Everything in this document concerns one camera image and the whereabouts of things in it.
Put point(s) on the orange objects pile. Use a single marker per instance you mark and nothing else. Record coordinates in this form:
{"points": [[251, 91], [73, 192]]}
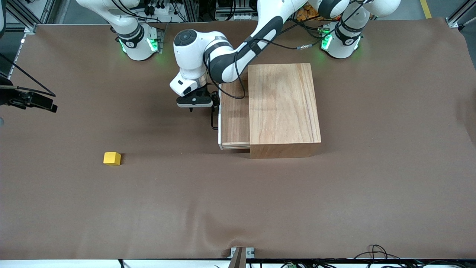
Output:
{"points": [[308, 15]]}

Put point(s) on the aluminium frame post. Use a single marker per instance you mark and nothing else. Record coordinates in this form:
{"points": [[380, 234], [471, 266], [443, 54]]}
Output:
{"points": [[30, 28], [454, 22]]}

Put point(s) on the wooden drawer with white front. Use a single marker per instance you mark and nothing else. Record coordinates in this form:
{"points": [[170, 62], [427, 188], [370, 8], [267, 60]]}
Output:
{"points": [[234, 119]]}

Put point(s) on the yellow wooden block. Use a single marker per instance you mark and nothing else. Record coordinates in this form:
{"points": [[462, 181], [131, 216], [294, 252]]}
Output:
{"points": [[111, 159]]}

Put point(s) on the light wooden drawer cabinet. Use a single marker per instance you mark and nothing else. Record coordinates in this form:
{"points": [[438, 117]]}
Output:
{"points": [[282, 111]]}

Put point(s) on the metal table clamp bracket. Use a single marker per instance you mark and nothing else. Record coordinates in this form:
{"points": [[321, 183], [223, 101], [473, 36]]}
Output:
{"points": [[241, 257]]}

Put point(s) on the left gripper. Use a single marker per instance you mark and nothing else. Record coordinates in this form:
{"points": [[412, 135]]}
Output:
{"points": [[214, 99]]}

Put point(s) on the white power strip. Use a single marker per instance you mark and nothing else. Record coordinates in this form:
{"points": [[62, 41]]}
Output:
{"points": [[160, 10]]}

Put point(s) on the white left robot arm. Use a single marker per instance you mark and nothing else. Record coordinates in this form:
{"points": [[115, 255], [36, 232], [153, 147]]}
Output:
{"points": [[189, 56]]}

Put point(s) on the brown table cover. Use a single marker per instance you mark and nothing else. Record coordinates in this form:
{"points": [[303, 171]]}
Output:
{"points": [[148, 204]]}

